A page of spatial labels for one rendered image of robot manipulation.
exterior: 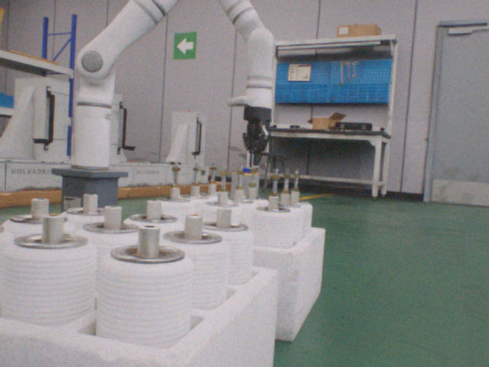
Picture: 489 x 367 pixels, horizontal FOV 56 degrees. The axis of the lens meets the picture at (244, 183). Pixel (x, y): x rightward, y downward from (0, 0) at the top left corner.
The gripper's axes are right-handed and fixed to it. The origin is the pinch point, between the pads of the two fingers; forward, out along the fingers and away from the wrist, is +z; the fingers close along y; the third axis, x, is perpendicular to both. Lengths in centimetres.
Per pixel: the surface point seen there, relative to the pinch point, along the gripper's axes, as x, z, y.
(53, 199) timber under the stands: 37, 33, 199
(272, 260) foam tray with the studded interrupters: 11.2, 19.6, -32.5
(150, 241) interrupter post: 45, 9, -66
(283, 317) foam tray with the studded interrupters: 8.9, 30.8, -34.7
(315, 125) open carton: -264, -48, 356
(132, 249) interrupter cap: 46, 10, -63
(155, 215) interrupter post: 38, 10, -41
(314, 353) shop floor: 6, 35, -42
